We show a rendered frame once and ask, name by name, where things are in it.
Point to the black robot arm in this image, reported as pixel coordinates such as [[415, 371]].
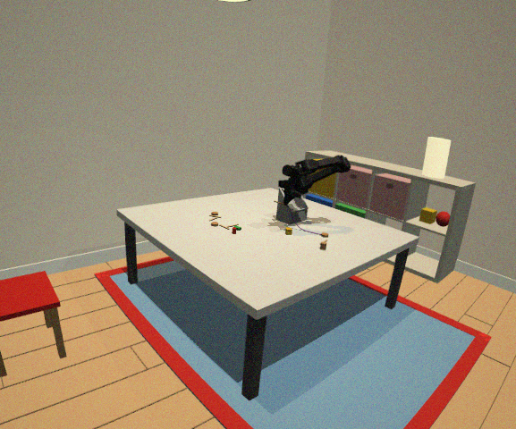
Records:
[[332, 165]]

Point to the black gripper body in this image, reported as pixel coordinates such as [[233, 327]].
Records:
[[294, 191]]

